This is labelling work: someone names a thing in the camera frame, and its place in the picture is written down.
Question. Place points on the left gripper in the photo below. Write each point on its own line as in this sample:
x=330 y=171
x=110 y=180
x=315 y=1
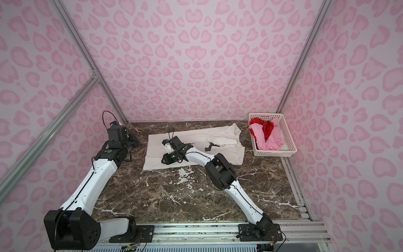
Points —
x=133 y=140

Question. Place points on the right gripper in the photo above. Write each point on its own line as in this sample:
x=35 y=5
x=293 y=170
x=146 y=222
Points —
x=195 y=146

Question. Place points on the white t-shirt with black print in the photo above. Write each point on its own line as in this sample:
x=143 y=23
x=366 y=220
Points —
x=226 y=141

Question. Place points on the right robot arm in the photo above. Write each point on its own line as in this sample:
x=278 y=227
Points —
x=223 y=177

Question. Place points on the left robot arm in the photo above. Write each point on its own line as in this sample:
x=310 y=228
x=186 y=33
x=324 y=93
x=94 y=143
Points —
x=72 y=227

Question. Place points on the red t-shirt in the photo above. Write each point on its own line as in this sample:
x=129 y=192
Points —
x=267 y=126

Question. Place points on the pink t-shirt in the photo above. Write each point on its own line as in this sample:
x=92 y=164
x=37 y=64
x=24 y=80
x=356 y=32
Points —
x=274 y=142

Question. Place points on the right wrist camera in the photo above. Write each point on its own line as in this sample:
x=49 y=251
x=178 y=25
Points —
x=166 y=142

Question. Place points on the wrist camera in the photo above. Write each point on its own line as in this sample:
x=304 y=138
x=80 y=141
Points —
x=114 y=123
x=166 y=142

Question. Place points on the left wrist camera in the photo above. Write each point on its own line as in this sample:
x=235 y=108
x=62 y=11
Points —
x=114 y=123

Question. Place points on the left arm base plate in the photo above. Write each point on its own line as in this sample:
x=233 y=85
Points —
x=139 y=234

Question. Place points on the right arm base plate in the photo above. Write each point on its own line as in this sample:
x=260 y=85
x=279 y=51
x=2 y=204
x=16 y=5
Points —
x=252 y=233

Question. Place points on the diagonal aluminium frame bar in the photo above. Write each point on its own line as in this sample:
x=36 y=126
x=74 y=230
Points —
x=21 y=167

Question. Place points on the right corner aluminium post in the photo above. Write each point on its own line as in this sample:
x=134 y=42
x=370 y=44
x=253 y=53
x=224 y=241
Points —
x=318 y=23

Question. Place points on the corner aluminium post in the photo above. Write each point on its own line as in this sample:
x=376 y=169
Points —
x=318 y=23
x=66 y=19

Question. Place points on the aluminium mounting rail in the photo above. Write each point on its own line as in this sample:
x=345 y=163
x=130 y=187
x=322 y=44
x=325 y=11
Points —
x=295 y=236

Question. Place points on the left corner aluminium post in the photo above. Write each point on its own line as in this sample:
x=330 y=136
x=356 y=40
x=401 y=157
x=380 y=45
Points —
x=66 y=19

